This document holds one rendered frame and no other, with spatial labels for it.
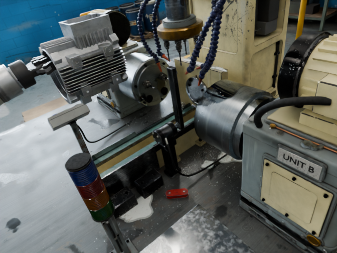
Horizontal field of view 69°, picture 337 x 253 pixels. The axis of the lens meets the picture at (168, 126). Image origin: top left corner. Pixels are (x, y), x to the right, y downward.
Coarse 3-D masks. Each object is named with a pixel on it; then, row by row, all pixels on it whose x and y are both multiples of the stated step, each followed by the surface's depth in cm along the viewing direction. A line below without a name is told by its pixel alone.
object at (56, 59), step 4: (112, 36) 74; (116, 36) 74; (112, 40) 73; (116, 40) 74; (112, 44) 74; (40, 48) 74; (40, 52) 75; (56, 52) 66; (52, 56) 65; (56, 56) 66; (60, 56) 66; (52, 60) 66; (56, 60) 66; (60, 60) 66; (56, 64) 67; (124, 72) 81; (124, 76) 80; (124, 80) 82; (56, 88) 82; (68, 96) 72; (72, 96) 73; (76, 96) 73; (72, 100) 72; (76, 100) 74
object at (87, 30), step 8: (88, 16) 78; (96, 16) 78; (104, 16) 72; (64, 24) 70; (72, 24) 67; (80, 24) 68; (88, 24) 70; (96, 24) 71; (104, 24) 73; (64, 32) 74; (72, 32) 68; (80, 32) 69; (88, 32) 71; (96, 32) 72; (104, 32) 73; (112, 32) 75; (80, 40) 70; (88, 40) 71; (96, 40) 72; (104, 40) 74; (80, 48) 71
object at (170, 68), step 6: (168, 66) 84; (168, 72) 84; (174, 72) 83; (168, 78) 86; (174, 78) 84; (174, 84) 85; (174, 90) 86; (174, 96) 88; (174, 102) 90; (180, 102) 90; (174, 108) 92; (180, 108) 91; (180, 114) 92; (180, 120) 94; (180, 126) 95
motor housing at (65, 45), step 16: (48, 48) 67; (64, 48) 69; (96, 48) 73; (64, 64) 68; (96, 64) 71; (112, 64) 74; (64, 80) 68; (80, 80) 70; (96, 80) 73; (64, 96) 79
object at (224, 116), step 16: (224, 80) 88; (208, 96) 84; (224, 96) 81; (240, 96) 78; (256, 96) 77; (272, 96) 84; (208, 112) 82; (224, 112) 78; (240, 112) 75; (208, 128) 83; (224, 128) 78; (240, 128) 75; (224, 144) 80; (240, 144) 77
